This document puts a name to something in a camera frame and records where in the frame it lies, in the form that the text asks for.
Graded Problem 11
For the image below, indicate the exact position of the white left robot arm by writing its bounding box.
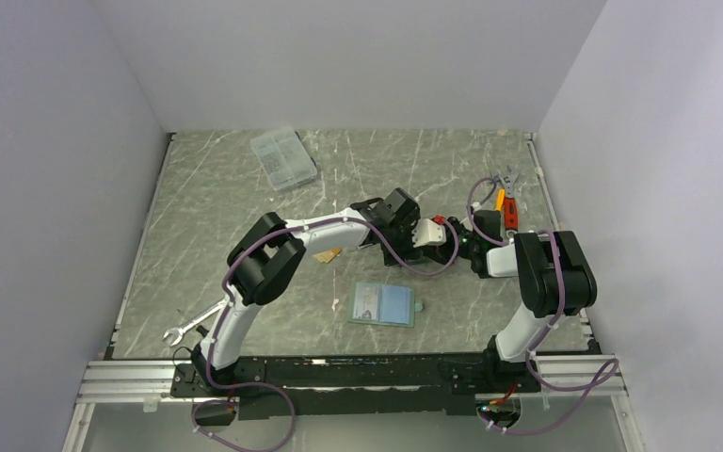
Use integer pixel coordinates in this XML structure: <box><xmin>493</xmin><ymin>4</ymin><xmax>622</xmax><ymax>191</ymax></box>
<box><xmin>191</xmin><ymin>188</ymin><xmax>460</xmax><ymax>396</ymax></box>

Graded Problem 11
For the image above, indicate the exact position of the red adjustable wrench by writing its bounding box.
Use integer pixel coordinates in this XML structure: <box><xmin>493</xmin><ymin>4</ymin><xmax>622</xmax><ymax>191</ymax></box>
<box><xmin>491</xmin><ymin>165</ymin><xmax>519</xmax><ymax>237</ymax></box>

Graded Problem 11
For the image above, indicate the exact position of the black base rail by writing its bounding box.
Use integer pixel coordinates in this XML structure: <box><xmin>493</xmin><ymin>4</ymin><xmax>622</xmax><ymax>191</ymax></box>
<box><xmin>169</xmin><ymin>350</ymin><xmax>540</xmax><ymax>420</ymax></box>

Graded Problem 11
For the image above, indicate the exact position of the green card holder wallet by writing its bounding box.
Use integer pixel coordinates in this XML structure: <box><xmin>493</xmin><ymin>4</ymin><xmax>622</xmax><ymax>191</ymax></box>
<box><xmin>348</xmin><ymin>282</ymin><xmax>424</xmax><ymax>328</ymax></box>

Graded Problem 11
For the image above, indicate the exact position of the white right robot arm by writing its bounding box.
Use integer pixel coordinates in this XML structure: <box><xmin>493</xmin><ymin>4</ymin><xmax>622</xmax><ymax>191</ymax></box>
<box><xmin>430</xmin><ymin>217</ymin><xmax>598</xmax><ymax>391</ymax></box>

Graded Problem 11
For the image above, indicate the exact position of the clear plastic organizer box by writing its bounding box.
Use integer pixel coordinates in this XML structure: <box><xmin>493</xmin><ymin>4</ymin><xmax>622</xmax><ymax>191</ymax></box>
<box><xmin>249</xmin><ymin>127</ymin><xmax>318</xmax><ymax>191</ymax></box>

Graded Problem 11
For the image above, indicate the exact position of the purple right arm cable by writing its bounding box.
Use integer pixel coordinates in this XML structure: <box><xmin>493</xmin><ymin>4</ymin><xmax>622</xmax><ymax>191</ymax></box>
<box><xmin>466</xmin><ymin>177</ymin><xmax>621</xmax><ymax>437</ymax></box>

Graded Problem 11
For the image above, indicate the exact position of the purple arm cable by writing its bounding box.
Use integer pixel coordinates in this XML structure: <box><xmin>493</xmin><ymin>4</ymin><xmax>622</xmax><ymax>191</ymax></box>
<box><xmin>190</xmin><ymin>215</ymin><xmax>461</xmax><ymax>452</ymax></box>
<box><xmin>466</xmin><ymin>177</ymin><xmax>621</xmax><ymax>437</ymax></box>

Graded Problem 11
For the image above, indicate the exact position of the orange small screwdriver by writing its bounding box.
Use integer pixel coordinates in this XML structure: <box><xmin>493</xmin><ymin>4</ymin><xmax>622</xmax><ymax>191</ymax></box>
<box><xmin>494</xmin><ymin>188</ymin><xmax>506</xmax><ymax>211</ymax></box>

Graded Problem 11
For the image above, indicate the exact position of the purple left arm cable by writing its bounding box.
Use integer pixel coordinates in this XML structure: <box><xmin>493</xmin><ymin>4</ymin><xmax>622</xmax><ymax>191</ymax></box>
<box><xmin>190</xmin><ymin>215</ymin><xmax>461</xmax><ymax>452</ymax></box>

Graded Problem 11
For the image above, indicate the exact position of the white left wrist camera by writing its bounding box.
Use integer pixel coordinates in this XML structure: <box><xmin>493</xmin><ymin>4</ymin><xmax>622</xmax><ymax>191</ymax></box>
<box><xmin>412</xmin><ymin>218</ymin><xmax>447</xmax><ymax>248</ymax></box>

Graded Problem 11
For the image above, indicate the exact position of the aluminium frame rail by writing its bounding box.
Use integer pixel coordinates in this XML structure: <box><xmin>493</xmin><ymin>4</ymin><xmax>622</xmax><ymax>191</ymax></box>
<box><xmin>61</xmin><ymin>360</ymin><xmax>179</xmax><ymax>452</ymax></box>

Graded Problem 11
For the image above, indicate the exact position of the silver open-end wrench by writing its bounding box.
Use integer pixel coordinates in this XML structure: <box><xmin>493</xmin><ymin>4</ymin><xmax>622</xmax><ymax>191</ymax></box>
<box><xmin>162</xmin><ymin>299</ymin><xmax>227</xmax><ymax>347</ymax></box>

